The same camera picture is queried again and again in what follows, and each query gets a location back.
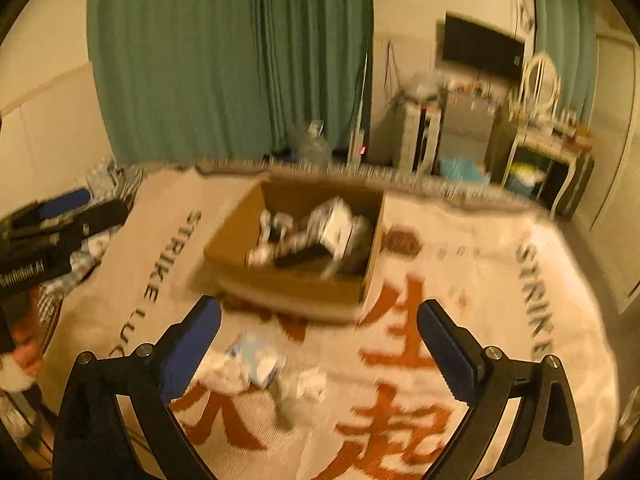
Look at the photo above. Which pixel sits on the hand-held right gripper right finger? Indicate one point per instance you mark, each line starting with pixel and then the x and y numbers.
pixel 446 355

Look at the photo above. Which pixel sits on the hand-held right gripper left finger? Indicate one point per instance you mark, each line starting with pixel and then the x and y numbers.
pixel 191 345

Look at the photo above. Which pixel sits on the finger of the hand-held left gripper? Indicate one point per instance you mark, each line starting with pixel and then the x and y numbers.
pixel 102 216
pixel 62 204

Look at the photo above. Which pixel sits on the white soft cloth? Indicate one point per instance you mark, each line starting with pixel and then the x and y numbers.
pixel 222 375

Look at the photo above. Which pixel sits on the white and blue soft packet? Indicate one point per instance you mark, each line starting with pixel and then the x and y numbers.
pixel 257 357

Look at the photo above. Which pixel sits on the brown cardboard box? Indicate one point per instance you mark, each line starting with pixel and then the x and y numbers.
pixel 290 290

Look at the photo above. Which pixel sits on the white and black soft item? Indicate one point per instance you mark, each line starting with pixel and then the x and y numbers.
pixel 265 242

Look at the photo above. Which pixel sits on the person's left hand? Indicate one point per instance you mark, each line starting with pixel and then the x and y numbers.
pixel 27 345

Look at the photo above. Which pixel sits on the striped cloth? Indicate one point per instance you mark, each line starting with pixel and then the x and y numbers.
pixel 112 185

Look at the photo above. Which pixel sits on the printed blanket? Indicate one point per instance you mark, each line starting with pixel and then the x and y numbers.
pixel 410 360

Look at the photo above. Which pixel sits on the white plush item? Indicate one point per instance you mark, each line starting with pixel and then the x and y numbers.
pixel 337 225

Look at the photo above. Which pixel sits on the blue plastic bag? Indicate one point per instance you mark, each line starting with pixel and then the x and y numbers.
pixel 462 170

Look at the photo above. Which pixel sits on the green curtain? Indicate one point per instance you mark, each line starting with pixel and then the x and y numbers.
pixel 565 40
pixel 210 60

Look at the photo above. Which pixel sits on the clear plastic bag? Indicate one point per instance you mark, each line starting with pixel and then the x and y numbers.
pixel 310 142

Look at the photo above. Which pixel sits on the white shelf cabinet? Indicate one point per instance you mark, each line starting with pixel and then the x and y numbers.
pixel 415 135

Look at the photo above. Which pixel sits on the white standing device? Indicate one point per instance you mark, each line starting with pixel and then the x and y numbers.
pixel 359 145

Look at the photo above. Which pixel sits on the white dressing table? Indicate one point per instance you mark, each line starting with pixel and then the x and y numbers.
pixel 542 147

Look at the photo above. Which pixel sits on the grey small fridge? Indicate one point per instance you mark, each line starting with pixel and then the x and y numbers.
pixel 465 125

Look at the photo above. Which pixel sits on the white oval mirror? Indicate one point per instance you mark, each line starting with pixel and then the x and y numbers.
pixel 540 80

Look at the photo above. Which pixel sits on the black wall television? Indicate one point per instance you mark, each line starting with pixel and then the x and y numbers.
pixel 482 47

